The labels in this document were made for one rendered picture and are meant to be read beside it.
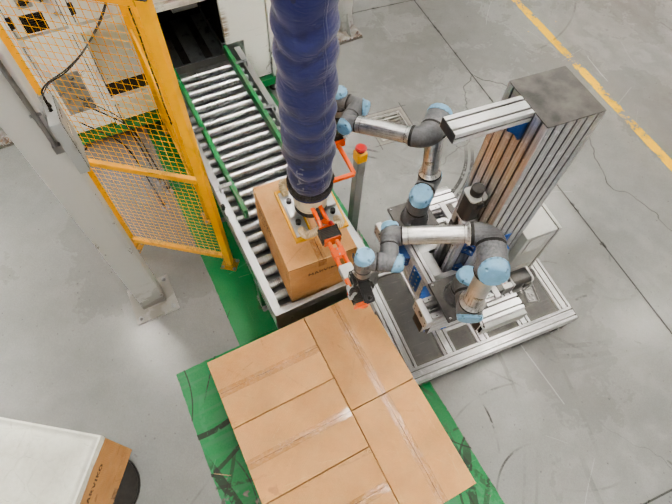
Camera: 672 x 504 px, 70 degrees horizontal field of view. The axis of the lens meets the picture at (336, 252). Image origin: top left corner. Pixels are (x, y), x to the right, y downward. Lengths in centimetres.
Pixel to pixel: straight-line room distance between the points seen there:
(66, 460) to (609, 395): 319
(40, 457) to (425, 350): 214
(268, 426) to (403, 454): 72
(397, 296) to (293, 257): 101
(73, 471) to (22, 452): 24
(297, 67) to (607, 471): 301
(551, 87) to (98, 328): 311
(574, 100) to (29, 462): 254
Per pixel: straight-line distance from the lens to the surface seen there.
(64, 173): 251
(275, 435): 270
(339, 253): 222
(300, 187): 222
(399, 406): 275
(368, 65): 514
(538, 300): 358
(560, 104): 193
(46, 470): 245
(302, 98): 181
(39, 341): 389
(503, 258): 187
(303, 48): 167
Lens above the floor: 320
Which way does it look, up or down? 60 degrees down
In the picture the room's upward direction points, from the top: 4 degrees clockwise
